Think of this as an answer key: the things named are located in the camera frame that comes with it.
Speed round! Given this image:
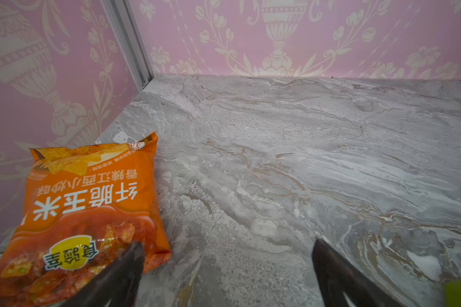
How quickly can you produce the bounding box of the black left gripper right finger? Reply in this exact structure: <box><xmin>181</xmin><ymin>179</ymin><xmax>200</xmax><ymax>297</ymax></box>
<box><xmin>312</xmin><ymin>239</ymin><xmax>402</xmax><ymax>306</ymax></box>

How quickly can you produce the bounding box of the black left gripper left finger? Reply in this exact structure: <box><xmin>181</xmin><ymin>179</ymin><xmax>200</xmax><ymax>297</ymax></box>
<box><xmin>63</xmin><ymin>242</ymin><xmax>145</xmax><ymax>307</ymax></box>

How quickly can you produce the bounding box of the green 2x4 lego brick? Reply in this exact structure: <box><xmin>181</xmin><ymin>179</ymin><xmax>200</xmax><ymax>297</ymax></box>
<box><xmin>444</xmin><ymin>280</ymin><xmax>461</xmax><ymax>307</ymax></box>

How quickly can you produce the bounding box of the orange snack bag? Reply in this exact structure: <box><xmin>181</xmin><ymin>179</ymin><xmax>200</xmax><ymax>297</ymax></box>
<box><xmin>0</xmin><ymin>133</ymin><xmax>172</xmax><ymax>306</ymax></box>

